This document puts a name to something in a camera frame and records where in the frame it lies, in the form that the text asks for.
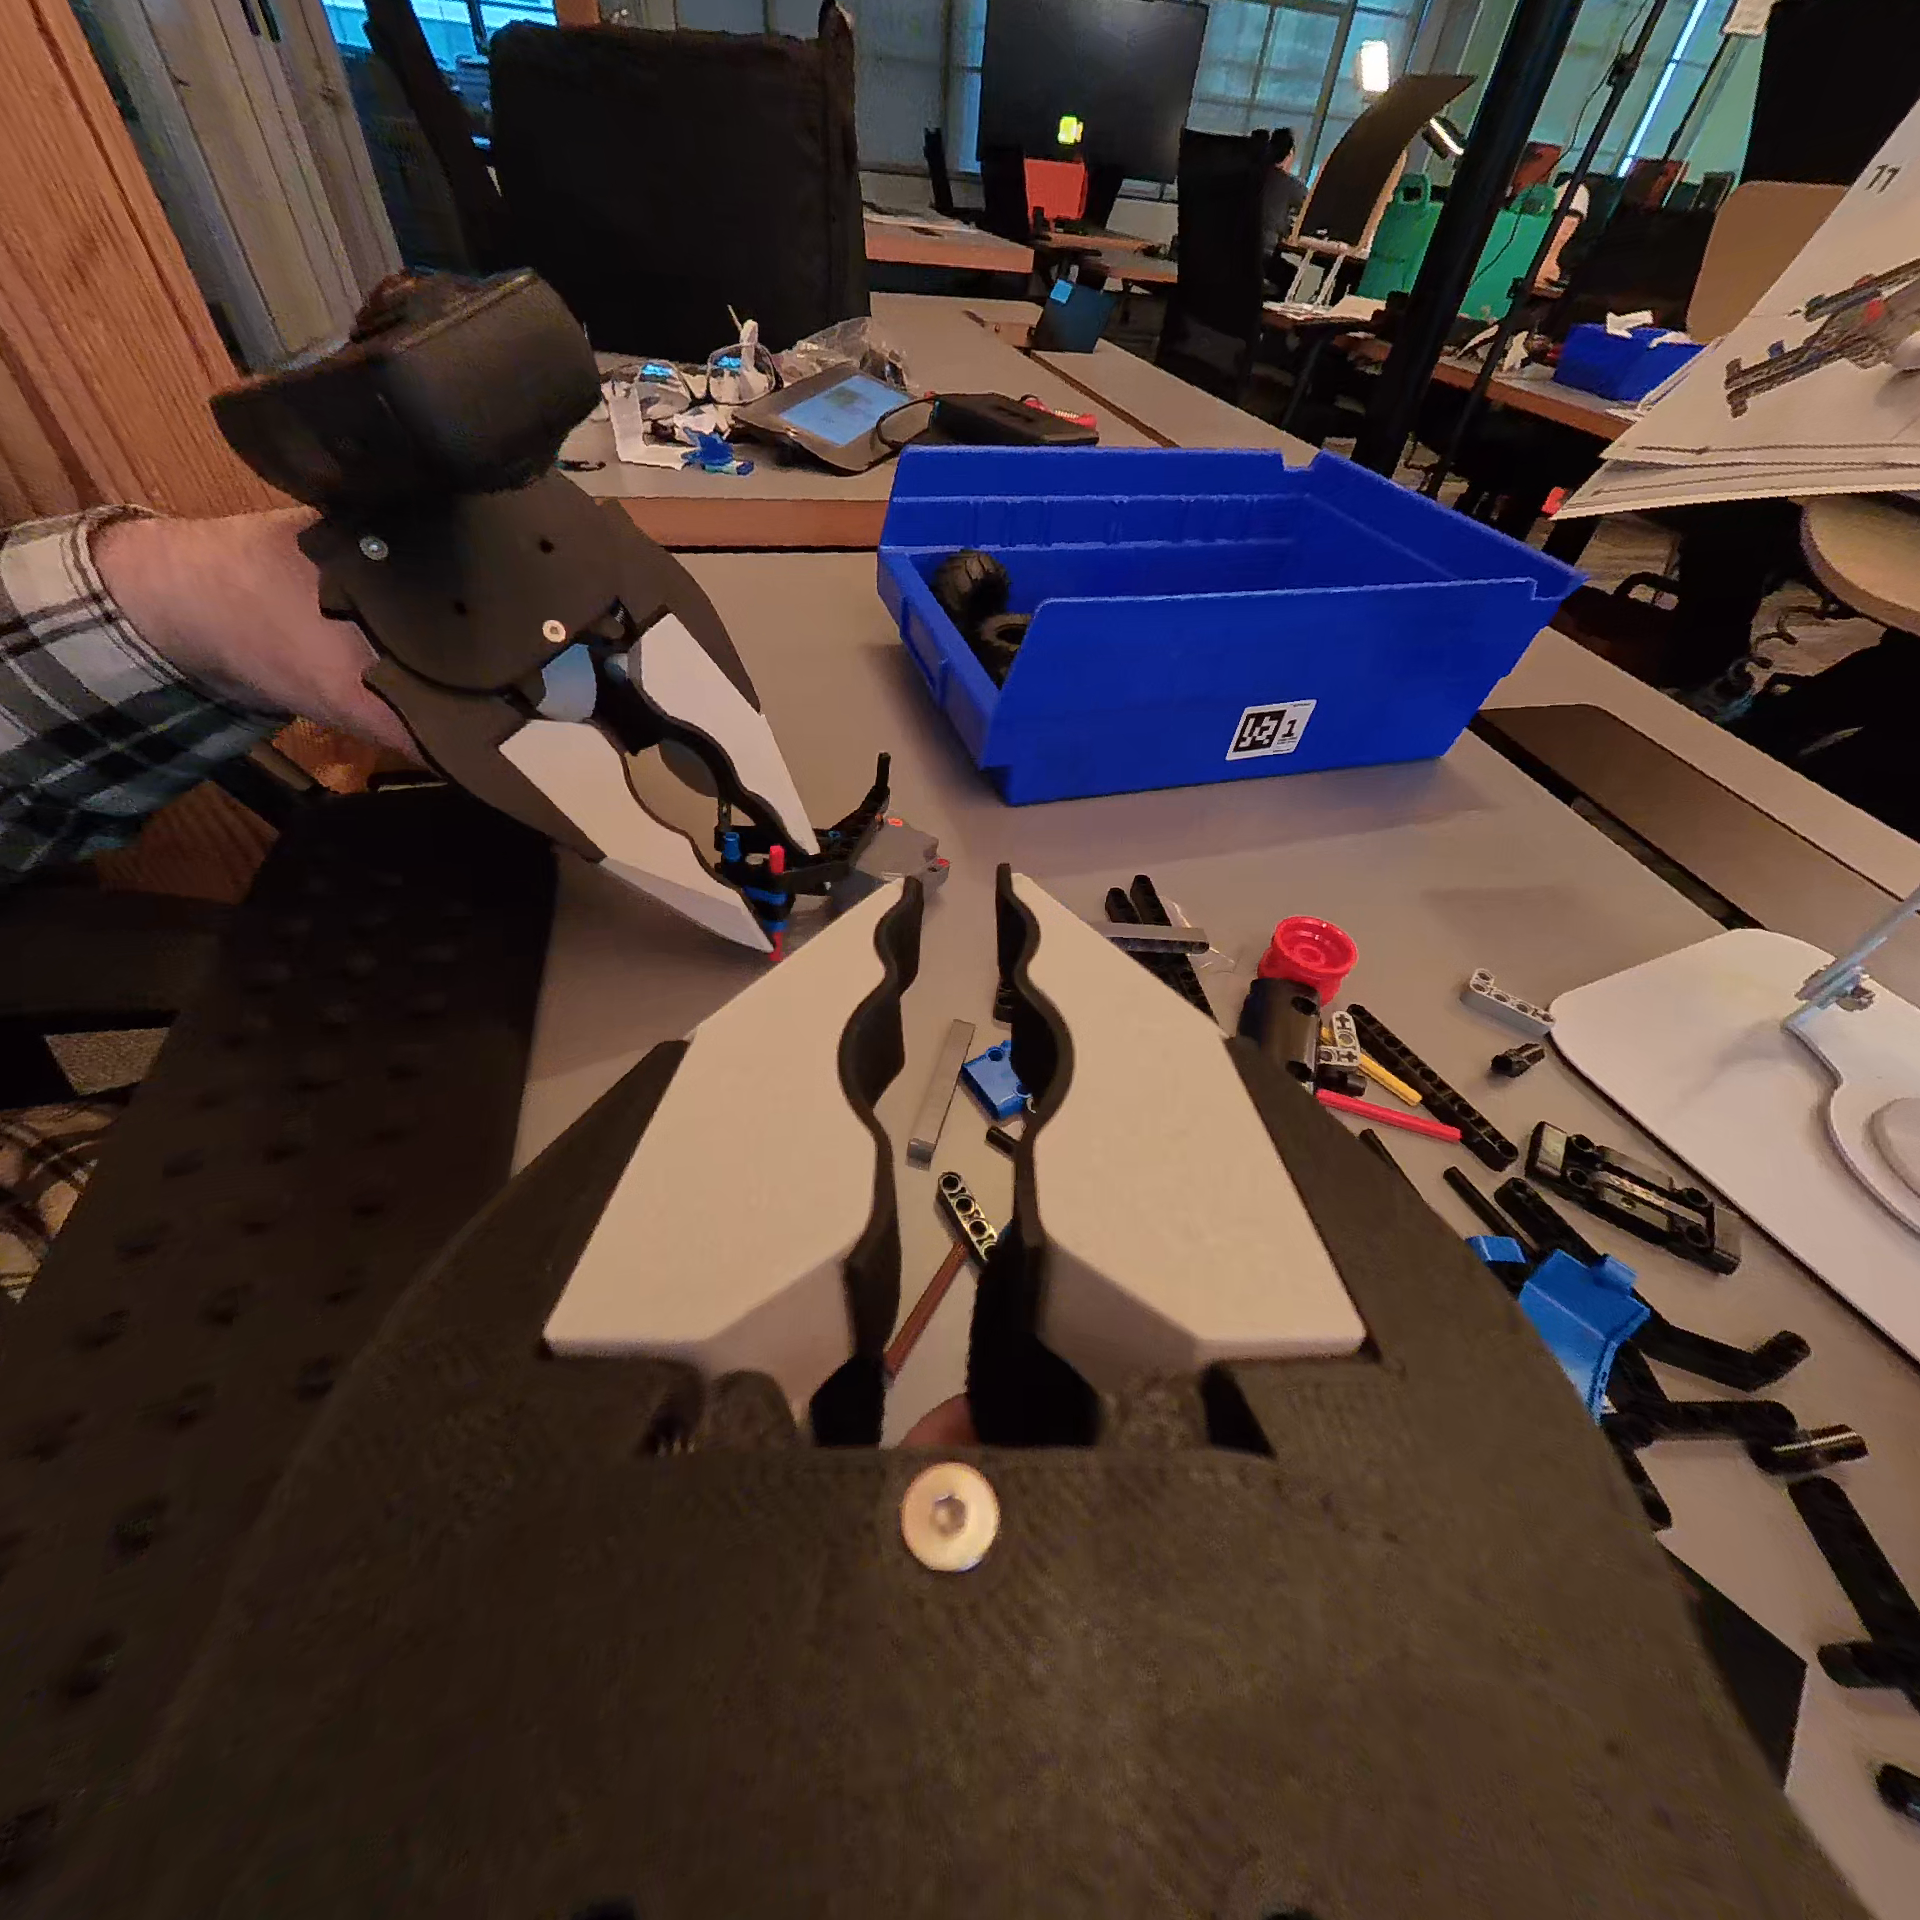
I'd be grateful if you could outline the red toy wheel hub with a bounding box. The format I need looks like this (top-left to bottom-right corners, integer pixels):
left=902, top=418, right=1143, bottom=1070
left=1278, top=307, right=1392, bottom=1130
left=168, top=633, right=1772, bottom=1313
left=1256, top=914, right=1360, bottom=994

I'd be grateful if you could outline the person's left forearm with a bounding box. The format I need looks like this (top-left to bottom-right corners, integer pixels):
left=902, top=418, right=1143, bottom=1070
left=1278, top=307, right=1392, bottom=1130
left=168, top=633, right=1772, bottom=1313
left=0, top=508, right=295, bottom=889

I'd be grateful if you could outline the black monitor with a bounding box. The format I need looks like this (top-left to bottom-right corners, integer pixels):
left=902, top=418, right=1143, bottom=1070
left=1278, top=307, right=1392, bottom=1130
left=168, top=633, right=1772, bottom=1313
left=977, top=0, right=1210, bottom=187

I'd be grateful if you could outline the wooden-edged table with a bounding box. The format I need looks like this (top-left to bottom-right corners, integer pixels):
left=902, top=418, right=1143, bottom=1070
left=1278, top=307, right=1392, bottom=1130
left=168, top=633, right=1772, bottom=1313
left=562, top=292, right=1186, bottom=550

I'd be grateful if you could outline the white book stand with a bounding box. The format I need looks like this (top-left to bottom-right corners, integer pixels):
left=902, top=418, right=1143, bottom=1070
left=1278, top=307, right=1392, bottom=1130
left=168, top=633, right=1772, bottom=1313
left=1544, top=884, right=1920, bottom=1361

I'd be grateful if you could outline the red toy axle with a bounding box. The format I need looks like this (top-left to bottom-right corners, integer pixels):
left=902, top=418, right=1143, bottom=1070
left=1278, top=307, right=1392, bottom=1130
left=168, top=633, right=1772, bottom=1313
left=1313, top=1089, right=1465, bottom=1145

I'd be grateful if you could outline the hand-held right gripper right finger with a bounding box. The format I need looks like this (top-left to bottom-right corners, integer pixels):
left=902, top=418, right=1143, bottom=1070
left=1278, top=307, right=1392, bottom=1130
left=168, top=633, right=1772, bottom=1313
left=966, top=863, right=1368, bottom=1445

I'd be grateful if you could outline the black metal pole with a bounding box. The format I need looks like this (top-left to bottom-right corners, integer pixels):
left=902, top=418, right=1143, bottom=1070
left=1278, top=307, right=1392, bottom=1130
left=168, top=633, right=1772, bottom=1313
left=1346, top=0, right=1586, bottom=484

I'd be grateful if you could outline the thin black toy axle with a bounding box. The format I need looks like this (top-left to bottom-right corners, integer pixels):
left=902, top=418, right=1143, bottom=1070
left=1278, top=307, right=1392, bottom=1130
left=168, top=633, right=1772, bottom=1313
left=1441, top=1161, right=1532, bottom=1250

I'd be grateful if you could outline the black pouch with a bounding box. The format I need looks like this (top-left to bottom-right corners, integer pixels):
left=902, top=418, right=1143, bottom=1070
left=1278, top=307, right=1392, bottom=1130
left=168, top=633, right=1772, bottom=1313
left=872, top=394, right=1106, bottom=452

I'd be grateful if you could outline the long black toy beam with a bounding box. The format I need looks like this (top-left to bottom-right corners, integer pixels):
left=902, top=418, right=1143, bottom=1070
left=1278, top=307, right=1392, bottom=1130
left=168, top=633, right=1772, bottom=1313
left=1343, top=1001, right=1519, bottom=1172
left=1785, top=1477, right=1920, bottom=1711

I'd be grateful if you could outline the blue toy panel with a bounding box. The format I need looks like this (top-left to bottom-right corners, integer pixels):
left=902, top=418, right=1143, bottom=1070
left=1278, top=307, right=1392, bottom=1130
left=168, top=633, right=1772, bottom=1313
left=1465, top=1233, right=1653, bottom=1421

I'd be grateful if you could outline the toy brick motor assembly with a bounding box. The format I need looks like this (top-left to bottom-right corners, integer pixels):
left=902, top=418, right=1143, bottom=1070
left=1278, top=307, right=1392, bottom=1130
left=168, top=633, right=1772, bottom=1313
left=709, top=755, right=957, bottom=964

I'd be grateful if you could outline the tall black chair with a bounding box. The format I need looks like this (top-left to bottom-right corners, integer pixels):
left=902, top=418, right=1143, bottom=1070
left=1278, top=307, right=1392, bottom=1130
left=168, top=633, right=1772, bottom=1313
left=1154, top=129, right=1269, bottom=399

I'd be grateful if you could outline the grey desk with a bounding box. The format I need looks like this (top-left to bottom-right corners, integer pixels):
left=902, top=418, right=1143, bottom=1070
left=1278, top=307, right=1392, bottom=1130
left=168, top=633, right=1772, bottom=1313
left=510, top=546, right=1920, bottom=1920

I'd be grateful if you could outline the black toy cylinder piece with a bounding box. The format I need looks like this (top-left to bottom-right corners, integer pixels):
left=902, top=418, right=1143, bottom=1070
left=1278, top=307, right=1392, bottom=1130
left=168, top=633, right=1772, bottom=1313
left=1237, top=975, right=1325, bottom=1094

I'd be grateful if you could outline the black dimpled mat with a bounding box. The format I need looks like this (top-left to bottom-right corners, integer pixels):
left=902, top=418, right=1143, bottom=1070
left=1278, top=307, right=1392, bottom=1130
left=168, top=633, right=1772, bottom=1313
left=0, top=786, right=559, bottom=1920

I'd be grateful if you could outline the grey flat toy bar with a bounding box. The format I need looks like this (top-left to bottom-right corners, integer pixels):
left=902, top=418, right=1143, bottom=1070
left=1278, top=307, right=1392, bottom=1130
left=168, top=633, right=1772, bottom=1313
left=904, top=1020, right=977, bottom=1170

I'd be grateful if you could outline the person's left hand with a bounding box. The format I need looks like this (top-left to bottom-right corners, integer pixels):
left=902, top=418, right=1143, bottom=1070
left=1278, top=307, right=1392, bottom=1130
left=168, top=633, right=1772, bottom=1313
left=94, top=508, right=429, bottom=755

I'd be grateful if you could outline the small blue storage bin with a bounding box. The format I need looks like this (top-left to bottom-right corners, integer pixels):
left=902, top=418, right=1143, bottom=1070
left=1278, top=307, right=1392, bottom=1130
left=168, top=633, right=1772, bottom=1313
left=1551, top=321, right=1709, bottom=405

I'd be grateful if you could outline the black toy frame piece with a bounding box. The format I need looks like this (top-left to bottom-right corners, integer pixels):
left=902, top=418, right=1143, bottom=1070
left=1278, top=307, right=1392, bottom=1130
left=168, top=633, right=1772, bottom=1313
left=1525, top=1119, right=1746, bottom=1278

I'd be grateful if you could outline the brown toy axle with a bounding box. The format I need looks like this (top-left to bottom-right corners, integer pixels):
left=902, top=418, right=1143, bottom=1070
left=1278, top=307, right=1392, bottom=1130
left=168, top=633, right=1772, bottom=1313
left=882, top=1237, right=973, bottom=1377

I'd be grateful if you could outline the grey tablet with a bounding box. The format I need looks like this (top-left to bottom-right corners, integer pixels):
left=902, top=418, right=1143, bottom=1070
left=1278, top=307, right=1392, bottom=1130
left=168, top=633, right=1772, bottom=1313
left=730, top=364, right=934, bottom=475

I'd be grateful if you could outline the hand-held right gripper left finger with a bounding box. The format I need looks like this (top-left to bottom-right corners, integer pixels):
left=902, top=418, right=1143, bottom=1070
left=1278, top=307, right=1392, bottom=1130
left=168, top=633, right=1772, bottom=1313
left=543, top=877, right=928, bottom=1445

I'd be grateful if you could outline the tan wooden board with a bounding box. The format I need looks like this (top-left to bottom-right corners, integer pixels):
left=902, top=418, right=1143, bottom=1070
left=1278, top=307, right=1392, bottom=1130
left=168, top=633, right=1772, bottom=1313
left=1797, top=497, right=1920, bottom=641

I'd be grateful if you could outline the black angled toy beam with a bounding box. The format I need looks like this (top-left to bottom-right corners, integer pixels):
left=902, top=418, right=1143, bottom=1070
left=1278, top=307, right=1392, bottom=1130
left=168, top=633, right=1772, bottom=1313
left=1634, top=1327, right=1814, bottom=1396
left=1604, top=1393, right=1871, bottom=1481

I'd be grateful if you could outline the instruction booklet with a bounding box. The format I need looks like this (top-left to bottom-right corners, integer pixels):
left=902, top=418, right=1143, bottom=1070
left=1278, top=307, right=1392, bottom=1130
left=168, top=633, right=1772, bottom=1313
left=1551, top=141, right=1920, bottom=522

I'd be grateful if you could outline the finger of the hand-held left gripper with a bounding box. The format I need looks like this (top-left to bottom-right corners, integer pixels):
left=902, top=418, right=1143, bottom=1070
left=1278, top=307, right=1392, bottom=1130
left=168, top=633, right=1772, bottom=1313
left=597, top=612, right=825, bottom=902
left=498, top=718, right=780, bottom=957

